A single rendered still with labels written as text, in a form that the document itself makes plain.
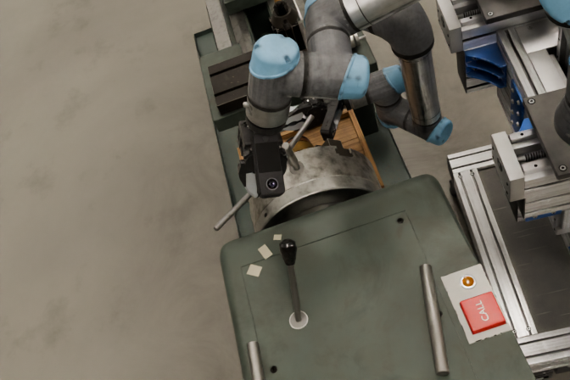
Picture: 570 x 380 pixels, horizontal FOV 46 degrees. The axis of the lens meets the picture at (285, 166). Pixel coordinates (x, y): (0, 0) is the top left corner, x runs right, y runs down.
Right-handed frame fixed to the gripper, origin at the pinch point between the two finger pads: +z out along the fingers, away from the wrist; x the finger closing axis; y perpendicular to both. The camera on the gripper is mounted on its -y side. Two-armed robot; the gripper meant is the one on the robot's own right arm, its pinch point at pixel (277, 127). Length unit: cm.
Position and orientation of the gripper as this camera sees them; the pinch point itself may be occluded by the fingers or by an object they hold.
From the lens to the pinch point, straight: 179.1
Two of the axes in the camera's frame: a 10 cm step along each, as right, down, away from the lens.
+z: -9.4, 3.2, 1.2
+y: -1.9, -7.8, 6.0
